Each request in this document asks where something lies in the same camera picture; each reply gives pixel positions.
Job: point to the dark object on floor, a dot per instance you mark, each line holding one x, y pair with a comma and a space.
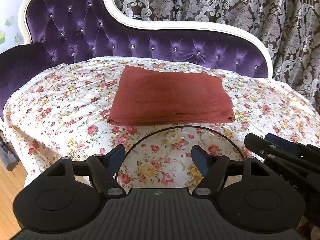
8, 157

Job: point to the brown silver damask curtain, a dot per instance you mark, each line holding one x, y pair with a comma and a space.
288, 28

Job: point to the rust red pants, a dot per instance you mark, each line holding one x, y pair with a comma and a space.
148, 97

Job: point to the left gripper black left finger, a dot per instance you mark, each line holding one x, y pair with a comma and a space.
103, 168

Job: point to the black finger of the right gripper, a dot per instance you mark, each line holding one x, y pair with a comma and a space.
262, 147
294, 148

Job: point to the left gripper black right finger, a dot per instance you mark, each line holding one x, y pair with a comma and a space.
213, 168

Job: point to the purple tufted chaise sofa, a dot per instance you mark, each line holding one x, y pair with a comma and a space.
71, 31

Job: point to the floral quilted bedspread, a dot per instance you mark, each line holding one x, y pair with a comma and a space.
63, 111

